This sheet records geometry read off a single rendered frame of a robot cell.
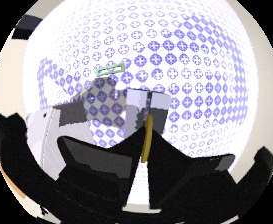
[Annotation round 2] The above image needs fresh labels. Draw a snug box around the gold coin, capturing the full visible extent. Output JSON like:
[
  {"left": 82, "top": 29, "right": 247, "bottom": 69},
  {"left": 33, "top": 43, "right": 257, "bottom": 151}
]
[{"left": 141, "top": 115, "right": 153, "bottom": 164}]

